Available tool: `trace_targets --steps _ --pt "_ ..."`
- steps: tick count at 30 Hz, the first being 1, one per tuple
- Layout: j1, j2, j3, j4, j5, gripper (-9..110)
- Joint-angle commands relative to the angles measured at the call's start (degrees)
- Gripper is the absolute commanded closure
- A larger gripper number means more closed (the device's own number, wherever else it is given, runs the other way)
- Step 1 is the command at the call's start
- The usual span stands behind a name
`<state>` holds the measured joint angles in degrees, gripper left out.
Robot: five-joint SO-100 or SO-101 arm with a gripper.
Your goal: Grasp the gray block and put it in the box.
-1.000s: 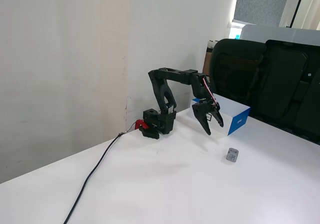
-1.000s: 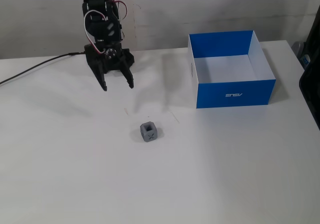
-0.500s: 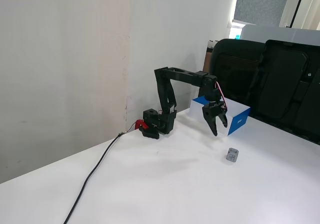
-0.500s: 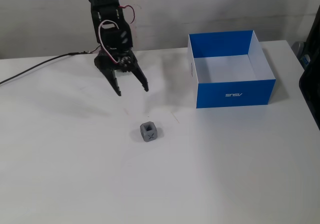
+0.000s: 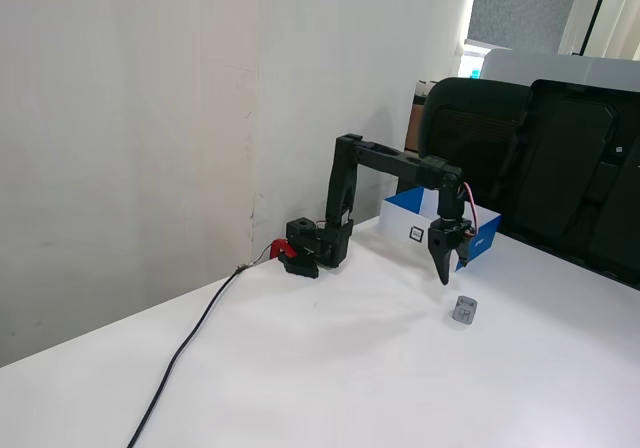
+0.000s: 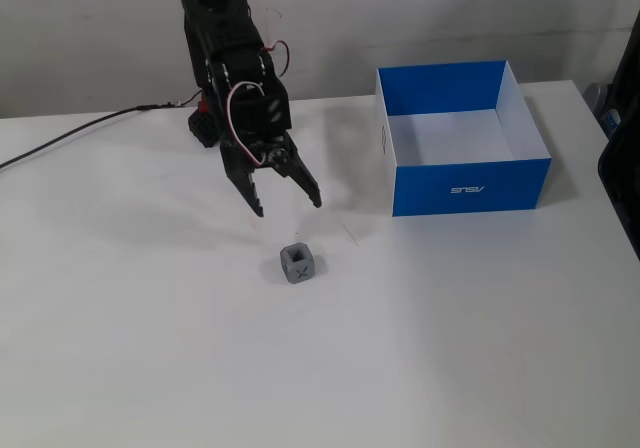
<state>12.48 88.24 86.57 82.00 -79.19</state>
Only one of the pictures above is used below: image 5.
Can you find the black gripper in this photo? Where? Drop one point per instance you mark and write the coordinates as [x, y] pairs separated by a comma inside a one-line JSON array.
[[446, 235]]

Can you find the grey window blind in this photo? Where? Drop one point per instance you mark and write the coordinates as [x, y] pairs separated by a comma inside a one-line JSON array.
[[520, 8]]

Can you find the red and black table clamp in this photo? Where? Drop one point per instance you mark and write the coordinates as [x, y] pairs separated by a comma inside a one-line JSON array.
[[300, 267]]

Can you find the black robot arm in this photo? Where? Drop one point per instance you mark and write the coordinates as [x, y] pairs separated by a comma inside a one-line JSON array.
[[390, 160]]

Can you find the black plastic chair back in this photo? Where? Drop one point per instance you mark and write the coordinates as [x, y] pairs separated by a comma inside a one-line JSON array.
[[575, 168]]

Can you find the blue and white cardboard box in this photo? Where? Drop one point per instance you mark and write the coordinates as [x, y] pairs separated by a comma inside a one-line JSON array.
[[400, 223]]

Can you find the black mesh office chair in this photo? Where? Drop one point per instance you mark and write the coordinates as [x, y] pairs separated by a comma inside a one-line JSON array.
[[465, 123]]

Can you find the small gray block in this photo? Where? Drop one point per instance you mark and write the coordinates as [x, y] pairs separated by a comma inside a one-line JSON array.
[[464, 312]]

